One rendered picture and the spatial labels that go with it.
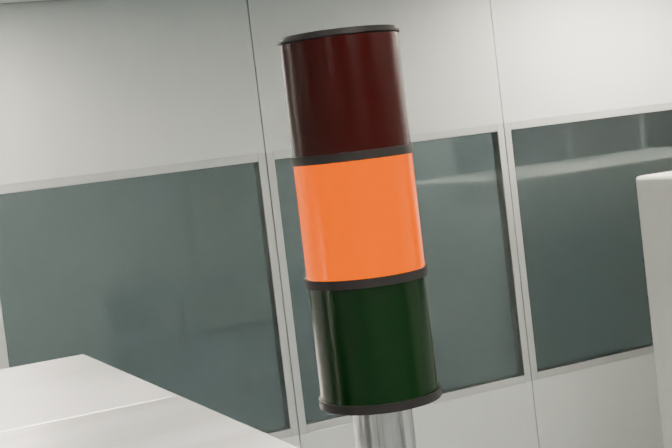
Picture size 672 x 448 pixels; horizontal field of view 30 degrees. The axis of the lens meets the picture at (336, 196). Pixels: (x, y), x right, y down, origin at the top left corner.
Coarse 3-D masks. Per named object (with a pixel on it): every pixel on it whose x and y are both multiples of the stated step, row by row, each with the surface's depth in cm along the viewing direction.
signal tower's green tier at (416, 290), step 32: (384, 288) 49; (416, 288) 50; (320, 320) 50; (352, 320) 49; (384, 320) 49; (416, 320) 50; (320, 352) 51; (352, 352) 49; (384, 352) 49; (416, 352) 50; (320, 384) 51; (352, 384) 50; (384, 384) 49; (416, 384) 50
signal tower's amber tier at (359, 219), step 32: (384, 160) 49; (320, 192) 49; (352, 192) 49; (384, 192) 49; (416, 192) 51; (320, 224) 50; (352, 224) 49; (384, 224) 49; (416, 224) 50; (320, 256) 50; (352, 256) 49; (384, 256) 49; (416, 256) 50
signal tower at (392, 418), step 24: (384, 24) 50; (408, 144) 50; (312, 288) 50; (336, 288) 49; (360, 288) 49; (336, 408) 50; (360, 408) 49; (384, 408) 49; (408, 408) 49; (360, 432) 51; (384, 432) 51; (408, 432) 51
